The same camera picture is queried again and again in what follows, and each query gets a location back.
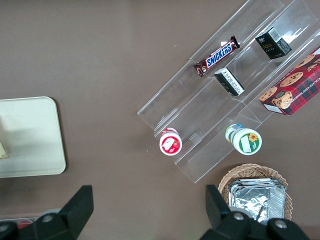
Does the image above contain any green lid yogurt cup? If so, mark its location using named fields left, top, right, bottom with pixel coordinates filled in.
left=224, top=123, right=263, bottom=156

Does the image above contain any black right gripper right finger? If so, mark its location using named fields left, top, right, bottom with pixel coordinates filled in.
left=199, top=184, right=274, bottom=240

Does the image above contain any red cola bottle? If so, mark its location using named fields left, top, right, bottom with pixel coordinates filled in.
left=17, top=219, right=33, bottom=229

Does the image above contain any stack of foil containers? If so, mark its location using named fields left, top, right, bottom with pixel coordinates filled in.
left=228, top=177, right=287, bottom=226

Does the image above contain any clear acrylic stepped shelf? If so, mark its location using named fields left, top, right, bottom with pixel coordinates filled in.
left=136, top=58, right=264, bottom=185
left=189, top=0, right=320, bottom=124

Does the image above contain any red tartan cookie box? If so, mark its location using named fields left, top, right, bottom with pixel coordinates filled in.
left=258, top=45, right=320, bottom=117

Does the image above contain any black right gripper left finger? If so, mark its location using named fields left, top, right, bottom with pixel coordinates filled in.
left=18, top=184, right=95, bottom=240

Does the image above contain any clear acrylic bottle rack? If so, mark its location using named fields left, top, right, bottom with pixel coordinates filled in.
left=0, top=216, right=39, bottom=226

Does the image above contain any small black box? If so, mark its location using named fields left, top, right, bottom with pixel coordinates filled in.
left=213, top=67, right=246, bottom=97
left=254, top=26, right=293, bottom=60

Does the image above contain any red lid yogurt cup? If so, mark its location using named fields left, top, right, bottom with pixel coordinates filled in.
left=159, top=126, right=183, bottom=157

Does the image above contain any light wicker basket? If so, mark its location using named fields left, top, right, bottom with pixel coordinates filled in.
left=217, top=163, right=293, bottom=222

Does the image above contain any Snickers chocolate bar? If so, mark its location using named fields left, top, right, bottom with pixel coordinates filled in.
left=192, top=35, right=242, bottom=79

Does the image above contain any beige plastic tray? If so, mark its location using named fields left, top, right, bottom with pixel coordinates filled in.
left=0, top=96, right=67, bottom=179

